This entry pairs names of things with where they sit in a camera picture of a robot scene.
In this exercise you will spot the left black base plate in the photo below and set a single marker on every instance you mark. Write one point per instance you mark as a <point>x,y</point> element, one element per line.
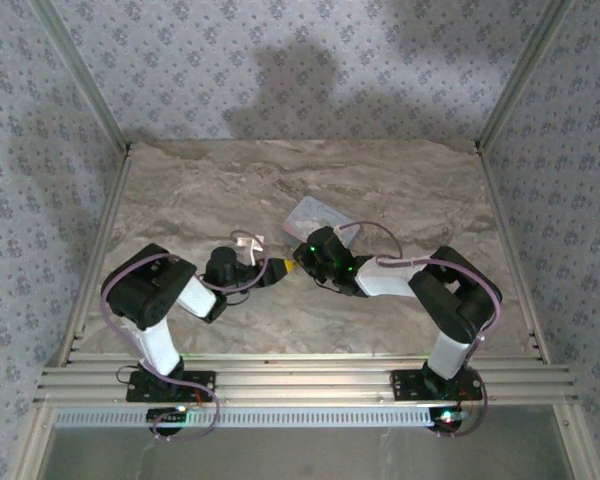
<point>205,377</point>

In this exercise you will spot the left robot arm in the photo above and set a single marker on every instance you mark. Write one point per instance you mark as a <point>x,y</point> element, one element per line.
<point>145,295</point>

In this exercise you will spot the right controller board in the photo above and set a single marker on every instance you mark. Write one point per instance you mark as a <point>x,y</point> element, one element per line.
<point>447,422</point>

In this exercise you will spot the left controller board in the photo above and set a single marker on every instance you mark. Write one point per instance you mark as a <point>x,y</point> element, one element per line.
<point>165,415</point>

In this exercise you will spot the aluminium frame leg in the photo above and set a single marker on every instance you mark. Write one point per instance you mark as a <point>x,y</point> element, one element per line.
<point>577,450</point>
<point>32,450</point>

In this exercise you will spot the aluminium mounting rail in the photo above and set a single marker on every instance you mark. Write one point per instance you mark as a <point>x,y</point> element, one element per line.
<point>305,382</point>

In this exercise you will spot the aluminium side rail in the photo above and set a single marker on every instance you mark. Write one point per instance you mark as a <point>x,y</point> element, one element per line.
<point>508,240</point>
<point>100,250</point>

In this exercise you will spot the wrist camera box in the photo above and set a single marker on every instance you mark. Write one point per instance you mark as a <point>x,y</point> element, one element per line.
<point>341,231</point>
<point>250,247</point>

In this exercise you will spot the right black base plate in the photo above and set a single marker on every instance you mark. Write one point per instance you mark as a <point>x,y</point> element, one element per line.
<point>405,385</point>

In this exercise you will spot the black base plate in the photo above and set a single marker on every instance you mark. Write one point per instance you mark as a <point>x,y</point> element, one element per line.
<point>405,385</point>
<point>205,377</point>

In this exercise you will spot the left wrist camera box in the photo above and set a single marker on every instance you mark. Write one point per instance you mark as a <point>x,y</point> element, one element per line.
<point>250,247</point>

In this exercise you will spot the controller board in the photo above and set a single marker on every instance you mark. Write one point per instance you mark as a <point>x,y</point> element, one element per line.
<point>447,422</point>
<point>165,415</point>

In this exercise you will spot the aluminium frame post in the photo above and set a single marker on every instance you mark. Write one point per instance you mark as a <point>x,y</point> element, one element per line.
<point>520,75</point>
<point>85,75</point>

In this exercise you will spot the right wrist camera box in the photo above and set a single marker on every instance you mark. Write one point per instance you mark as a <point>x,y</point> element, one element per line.
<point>341,231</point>

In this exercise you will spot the small printed lock box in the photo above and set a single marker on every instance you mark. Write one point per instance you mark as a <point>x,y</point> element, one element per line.
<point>320,212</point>

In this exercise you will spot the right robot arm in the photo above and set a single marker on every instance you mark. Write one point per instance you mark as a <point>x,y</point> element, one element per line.
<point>450,300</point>

